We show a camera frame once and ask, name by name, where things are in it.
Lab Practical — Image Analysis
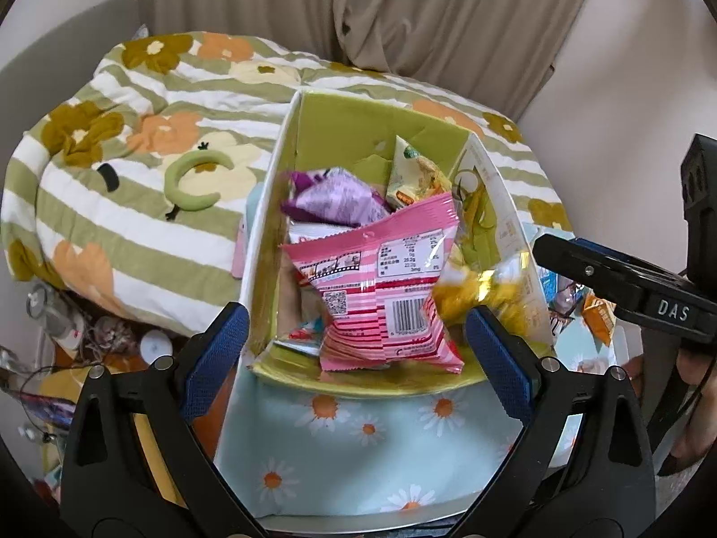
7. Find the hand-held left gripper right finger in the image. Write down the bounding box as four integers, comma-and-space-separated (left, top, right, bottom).
454, 307, 656, 536

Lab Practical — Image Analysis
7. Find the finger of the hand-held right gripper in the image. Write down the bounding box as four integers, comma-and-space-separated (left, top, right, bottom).
568, 238, 681, 284
532, 235, 645, 317

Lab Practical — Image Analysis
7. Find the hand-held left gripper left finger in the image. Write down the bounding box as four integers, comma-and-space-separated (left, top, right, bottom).
61, 303, 264, 536

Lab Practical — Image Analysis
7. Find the pile of snack packets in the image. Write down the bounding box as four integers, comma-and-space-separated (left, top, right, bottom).
538, 266, 617, 348

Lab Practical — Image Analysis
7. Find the shiny yellow snack packet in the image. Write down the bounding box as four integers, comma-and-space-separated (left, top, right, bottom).
434, 252, 547, 343

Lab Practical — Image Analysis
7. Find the white red blue packet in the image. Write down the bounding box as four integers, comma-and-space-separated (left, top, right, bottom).
273, 322, 326, 356

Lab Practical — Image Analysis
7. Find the pink striped snack packet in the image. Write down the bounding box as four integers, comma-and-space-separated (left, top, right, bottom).
280, 193, 466, 375

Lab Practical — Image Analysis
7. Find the cream packet with orange label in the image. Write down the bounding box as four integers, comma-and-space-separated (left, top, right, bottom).
385, 135, 454, 211

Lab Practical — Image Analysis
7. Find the purple snack packet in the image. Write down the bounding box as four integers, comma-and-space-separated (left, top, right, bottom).
280, 167, 393, 228

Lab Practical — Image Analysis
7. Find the green cardboard box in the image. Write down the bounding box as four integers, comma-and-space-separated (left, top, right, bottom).
232, 88, 558, 401

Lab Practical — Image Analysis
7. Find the person's right hand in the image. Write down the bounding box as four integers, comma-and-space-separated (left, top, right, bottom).
669, 342, 717, 477

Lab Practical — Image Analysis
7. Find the white round object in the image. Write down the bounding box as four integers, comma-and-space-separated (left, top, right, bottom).
140, 330, 173, 362

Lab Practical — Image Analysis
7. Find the pink object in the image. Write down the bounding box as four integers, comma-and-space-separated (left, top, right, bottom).
232, 221, 253, 281

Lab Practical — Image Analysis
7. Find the floral striped blanket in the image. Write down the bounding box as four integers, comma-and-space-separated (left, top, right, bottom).
0, 30, 575, 343

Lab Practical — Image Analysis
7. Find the clear bottle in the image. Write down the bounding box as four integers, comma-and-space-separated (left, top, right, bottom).
25, 283, 76, 343

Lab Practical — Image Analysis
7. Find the beige curtain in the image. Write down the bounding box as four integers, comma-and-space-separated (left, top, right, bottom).
129, 0, 606, 118

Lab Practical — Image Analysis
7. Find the grey bed headboard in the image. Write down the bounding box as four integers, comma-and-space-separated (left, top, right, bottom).
0, 0, 141, 141

